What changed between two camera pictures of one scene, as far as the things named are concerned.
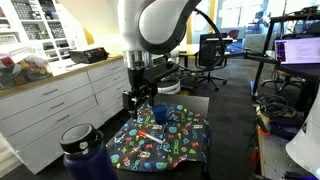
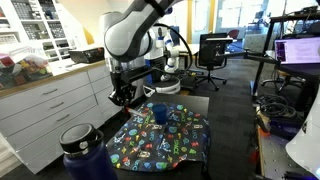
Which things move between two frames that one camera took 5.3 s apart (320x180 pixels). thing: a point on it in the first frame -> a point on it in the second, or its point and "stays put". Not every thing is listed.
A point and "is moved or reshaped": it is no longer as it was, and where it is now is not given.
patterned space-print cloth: x=185 y=133 stays put
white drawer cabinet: x=32 y=116 stays put
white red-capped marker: x=145 y=135 is moved or reshaped
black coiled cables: x=276 y=105 stays put
